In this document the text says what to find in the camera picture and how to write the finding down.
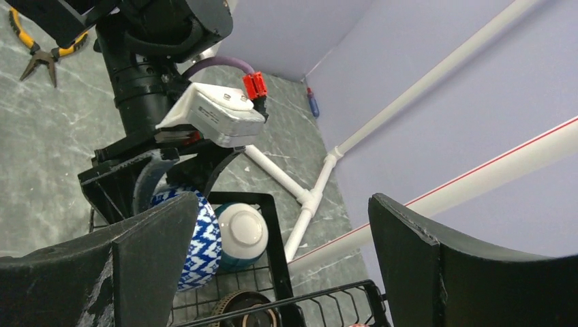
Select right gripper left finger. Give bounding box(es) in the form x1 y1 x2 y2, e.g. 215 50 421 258
1 192 198 326

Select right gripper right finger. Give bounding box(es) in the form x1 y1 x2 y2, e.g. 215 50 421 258
368 193 577 326

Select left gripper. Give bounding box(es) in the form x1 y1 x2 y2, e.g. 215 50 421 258
78 139 245 224

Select orange geometric patterned bowl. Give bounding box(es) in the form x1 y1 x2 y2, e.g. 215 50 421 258
151 186 222 292

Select teal white bowl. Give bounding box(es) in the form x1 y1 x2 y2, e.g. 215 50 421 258
215 202 269 272

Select brown glazed bowl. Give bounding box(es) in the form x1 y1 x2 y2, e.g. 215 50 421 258
209 290 281 327

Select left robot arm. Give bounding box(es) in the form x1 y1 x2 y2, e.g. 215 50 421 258
10 1 241 224

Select red blue screwdriver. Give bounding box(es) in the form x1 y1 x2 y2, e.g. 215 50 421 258
307 87 320 119

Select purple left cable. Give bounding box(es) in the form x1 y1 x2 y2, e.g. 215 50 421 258
181 56 256 81

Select black wire dish rack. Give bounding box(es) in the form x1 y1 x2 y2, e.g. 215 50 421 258
167 191 389 326

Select yellow handled pliers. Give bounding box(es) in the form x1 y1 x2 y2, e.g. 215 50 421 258
7 6 90 89

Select white PVC pipe frame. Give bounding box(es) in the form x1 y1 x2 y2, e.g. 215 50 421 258
243 0 578 277

